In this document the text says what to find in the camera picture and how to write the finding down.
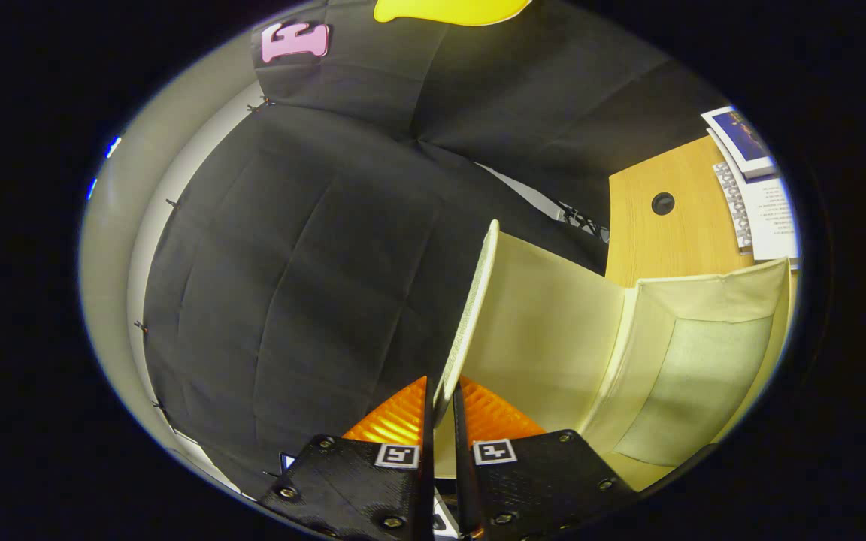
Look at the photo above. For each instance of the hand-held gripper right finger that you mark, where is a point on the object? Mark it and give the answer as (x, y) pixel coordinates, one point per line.
(464, 488)

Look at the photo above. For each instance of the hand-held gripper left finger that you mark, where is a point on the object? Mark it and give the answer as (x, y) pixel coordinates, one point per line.
(427, 488)

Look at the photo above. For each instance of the beige fabric storage box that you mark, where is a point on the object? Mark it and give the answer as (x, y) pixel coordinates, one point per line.
(553, 338)

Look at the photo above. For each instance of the black tripod stand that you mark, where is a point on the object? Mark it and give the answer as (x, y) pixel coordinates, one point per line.
(579, 219)

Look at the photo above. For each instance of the grey patterned book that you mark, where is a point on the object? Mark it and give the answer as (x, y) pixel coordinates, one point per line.
(734, 203)

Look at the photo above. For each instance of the large white book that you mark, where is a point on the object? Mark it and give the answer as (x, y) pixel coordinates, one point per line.
(775, 214)

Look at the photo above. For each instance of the blue picture cover book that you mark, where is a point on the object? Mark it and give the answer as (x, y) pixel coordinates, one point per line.
(741, 139)

